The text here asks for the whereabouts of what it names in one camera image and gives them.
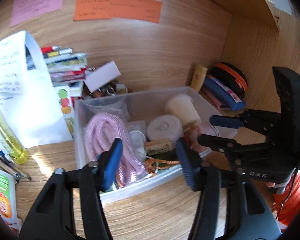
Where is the white drawstring pouch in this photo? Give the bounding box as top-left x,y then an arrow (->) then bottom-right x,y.
127,120 -> 147,161

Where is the small white box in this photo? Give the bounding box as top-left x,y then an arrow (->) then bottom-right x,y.
84,61 -> 121,93

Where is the small white round container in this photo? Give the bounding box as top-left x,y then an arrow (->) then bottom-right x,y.
147,114 -> 183,142

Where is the metal pen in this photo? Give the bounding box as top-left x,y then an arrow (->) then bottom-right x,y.
0,155 -> 32,182

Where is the yellow spray bottle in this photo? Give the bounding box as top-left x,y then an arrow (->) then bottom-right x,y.
0,112 -> 29,164

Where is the orange sticky note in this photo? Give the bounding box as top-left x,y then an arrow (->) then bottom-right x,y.
74,0 -> 162,23

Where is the stack of booklets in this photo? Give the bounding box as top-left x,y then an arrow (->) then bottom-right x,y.
41,46 -> 88,98

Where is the stone seal with orange cord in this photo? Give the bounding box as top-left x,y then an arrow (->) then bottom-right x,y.
144,138 -> 179,176

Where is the cream candle cup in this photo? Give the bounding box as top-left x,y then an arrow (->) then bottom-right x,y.
165,94 -> 202,130

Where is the pink rope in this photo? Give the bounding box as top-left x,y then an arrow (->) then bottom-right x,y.
84,112 -> 147,188

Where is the fruit sticker sheet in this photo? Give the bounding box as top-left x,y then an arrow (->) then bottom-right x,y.
54,86 -> 75,136

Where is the clear plastic storage bin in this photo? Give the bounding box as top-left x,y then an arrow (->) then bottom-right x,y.
73,86 -> 239,205

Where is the white ceramic bowl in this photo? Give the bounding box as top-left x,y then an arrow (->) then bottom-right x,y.
84,97 -> 128,115

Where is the blue pencil pouch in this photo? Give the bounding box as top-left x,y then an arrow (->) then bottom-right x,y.
203,75 -> 246,111

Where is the orange label white tube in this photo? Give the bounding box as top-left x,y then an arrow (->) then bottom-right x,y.
0,170 -> 17,225

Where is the person's right hand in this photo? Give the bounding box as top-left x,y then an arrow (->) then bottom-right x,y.
265,181 -> 276,188

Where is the white folded paper sheet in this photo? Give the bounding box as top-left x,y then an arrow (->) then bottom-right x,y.
0,30 -> 72,148

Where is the yellow small bottle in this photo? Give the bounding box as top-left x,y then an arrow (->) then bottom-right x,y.
190,64 -> 207,92

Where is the pink sticky note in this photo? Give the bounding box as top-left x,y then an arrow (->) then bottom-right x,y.
10,0 -> 64,27

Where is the black orange round case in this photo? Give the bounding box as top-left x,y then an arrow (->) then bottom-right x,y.
209,62 -> 248,99

